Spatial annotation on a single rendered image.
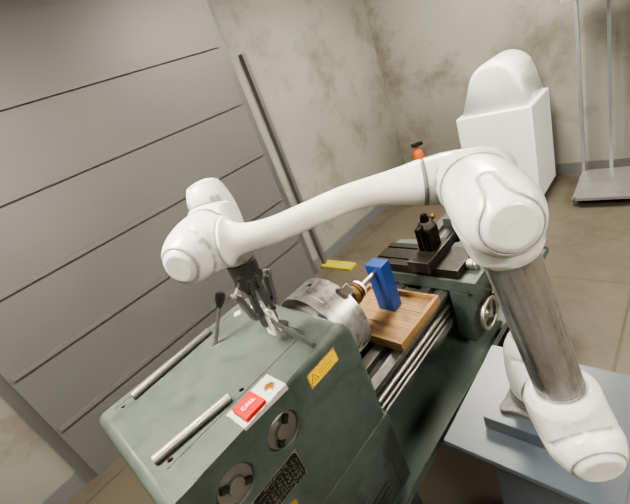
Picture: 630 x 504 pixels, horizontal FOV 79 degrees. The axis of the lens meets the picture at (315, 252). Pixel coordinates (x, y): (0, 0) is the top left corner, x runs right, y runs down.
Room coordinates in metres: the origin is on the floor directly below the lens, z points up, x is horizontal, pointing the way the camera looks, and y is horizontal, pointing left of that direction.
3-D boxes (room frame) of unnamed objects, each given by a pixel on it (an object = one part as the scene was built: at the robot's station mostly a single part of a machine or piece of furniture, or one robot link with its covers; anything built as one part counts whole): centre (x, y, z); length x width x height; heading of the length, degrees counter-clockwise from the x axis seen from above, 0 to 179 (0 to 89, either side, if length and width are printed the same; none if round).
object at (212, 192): (0.87, 0.18, 1.66); 0.13 x 0.11 x 0.16; 166
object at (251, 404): (0.68, 0.27, 1.26); 0.06 x 0.06 x 0.02; 38
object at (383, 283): (1.34, -0.21, 1.00); 0.08 x 0.06 x 0.23; 38
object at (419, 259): (1.43, -0.46, 1.00); 0.20 x 0.10 x 0.05; 128
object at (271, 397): (0.69, 0.26, 1.23); 0.13 x 0.08 x 0.06; 128
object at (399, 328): (1.31, -0.17, 0.89); 0.36 x 0.30 x 0.04; 38
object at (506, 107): (3.55, -2.16, 0.69); 0.69 x 0.59 x 1.38; 39
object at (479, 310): (1.35, -0.61, 0.73); 0.27 x 0.12 x 0.27; 128
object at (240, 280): (0.88, 0.18, 1.48); 0.08 x 0.07 x 0.09; 128
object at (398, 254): (1.50, -0.44, 0.95); 0.43 x 0.18 x 0.04; 38
